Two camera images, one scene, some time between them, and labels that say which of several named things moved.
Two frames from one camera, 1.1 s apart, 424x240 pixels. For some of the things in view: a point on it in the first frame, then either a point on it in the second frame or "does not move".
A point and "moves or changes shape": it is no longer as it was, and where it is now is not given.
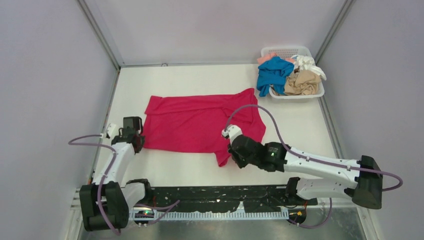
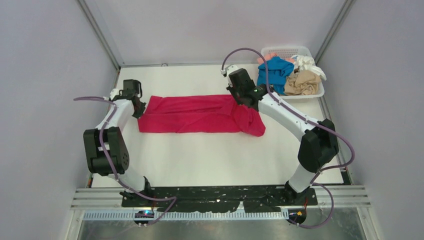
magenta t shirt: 193,123 moves or changes shape
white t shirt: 306,63 does not move
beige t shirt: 303,82 does not move
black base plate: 230,198 does not move
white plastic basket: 287,52 does not move
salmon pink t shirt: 263,59 does not move
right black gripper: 241,164 -> 231,89
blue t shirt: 273,72 does not move
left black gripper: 142,142 -> 139,112
